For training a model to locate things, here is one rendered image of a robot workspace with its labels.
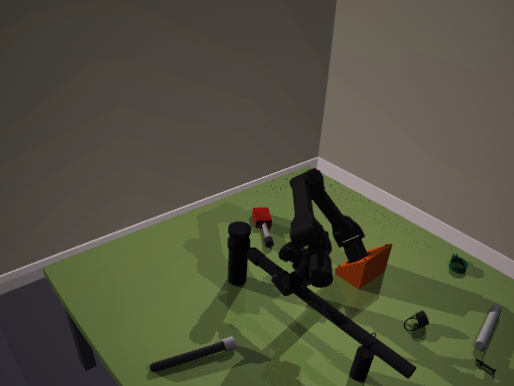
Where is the black cylindrical pipe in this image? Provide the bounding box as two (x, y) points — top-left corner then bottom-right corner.
(256, 255), (416, 378)

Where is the black cylindrical post with cap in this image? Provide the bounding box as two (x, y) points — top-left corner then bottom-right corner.
(227, 221), (251, 285)

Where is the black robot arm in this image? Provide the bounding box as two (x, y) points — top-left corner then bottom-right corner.
(278, 168), (371, 288)

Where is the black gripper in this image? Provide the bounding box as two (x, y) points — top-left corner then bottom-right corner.
(272, 259), (311, 296)

